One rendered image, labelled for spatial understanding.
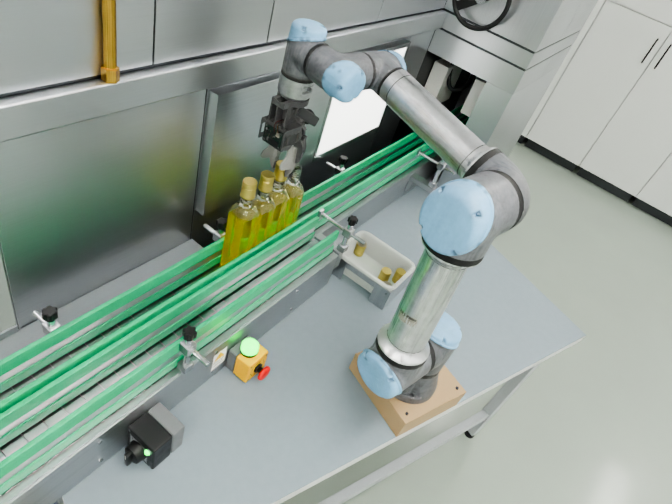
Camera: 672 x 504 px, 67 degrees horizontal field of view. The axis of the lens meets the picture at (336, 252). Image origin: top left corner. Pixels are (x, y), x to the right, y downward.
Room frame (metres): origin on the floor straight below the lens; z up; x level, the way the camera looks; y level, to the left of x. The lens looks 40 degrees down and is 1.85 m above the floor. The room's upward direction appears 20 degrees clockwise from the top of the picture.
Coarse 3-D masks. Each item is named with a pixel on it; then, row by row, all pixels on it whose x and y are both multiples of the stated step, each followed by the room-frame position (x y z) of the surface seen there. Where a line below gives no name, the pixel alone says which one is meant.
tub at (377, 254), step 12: (348, 240) 1.28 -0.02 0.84; (372, 240) 1.34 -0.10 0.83; (348, 252) 1.28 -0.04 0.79; (372, 252) 1.33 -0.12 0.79; (384, 252) 1.32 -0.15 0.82; (396, 252) 1.31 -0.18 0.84; (360, 264) 1.27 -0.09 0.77; (372, 264) 1.29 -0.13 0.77; (384, 264) 1.31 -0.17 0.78; (396, 264) 1.30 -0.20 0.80; (408, 264) 1.28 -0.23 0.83; (372, 276) 1.16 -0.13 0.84
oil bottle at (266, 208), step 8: (256, 200) 0.99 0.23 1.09; (264, 200) 0.99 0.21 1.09; (272, 200) 1.01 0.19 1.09; (264, 208) 0.98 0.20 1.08; (272, 208) 1.00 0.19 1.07; (264, 216) 0.98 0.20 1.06; (272, 216) 1.01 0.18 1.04; (264, 224) 0.99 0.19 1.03; (256, 232) 0.97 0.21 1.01; (264, 232) 0.99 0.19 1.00; (256, 240) 0.97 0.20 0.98; (264, 240) 1.00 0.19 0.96
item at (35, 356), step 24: (408, 144) 1.92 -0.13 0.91; (360, 168) 1.56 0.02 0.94; (312, 192) 1.30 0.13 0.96; (336, 192) 1.45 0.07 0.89; (192, 264) 0.85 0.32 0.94; (144, 288) 0.72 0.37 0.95; (168, 288) 0.79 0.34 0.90; (96, 312) 0.62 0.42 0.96; (120, 312) 0.67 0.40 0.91; (48, 336) 0.53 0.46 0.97; (72, 336) 0.57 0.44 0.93; (0, 360) 0.45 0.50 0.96; (24, 360) 0.48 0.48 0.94; (48, 360) 0.52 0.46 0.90; (0, 384) 0.43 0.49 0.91
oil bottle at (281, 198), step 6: (270, 192) 1.04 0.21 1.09; (276, 192) 1.05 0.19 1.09; (282, 192) 1.06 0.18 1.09; (276, 198) 1.03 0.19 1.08; (282, 198) 1.05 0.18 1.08; (288, 198) 1.07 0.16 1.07; (276, 204) 1.03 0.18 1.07; (282, 204) 1.05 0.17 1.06; (276, 210) 1.03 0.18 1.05; (282, 210) 1.06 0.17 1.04; (276, 216) 1.04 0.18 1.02; (282, 216) 1.06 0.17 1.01; (276, 222) 1.04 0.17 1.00; (282, 222) 1.07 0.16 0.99; (276, 228) 1.05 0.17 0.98; (270, 234) 1.03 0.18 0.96
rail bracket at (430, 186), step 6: (420, 150) 1.80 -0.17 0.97; (426, 156) 1.78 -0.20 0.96; (438, 162) 1.76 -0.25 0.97; (444, 162) 1.75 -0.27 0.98; (438, 168) 1.75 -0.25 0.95; (444, 168) 1.75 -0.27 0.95; (414, 174) 1.80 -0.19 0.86; (438, 174) 1.75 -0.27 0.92; (408, 180) 1.77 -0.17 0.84; (414, 180) 1.77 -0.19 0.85; (420, 180) 1.77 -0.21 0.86; (426, 180) 1.79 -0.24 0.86; (432, 180) 1.76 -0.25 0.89; (408, 186) 1.79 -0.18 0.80; (420, 186) 1.76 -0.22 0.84; (426, 186) 1.75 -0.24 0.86; (432, 186) 1.75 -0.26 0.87
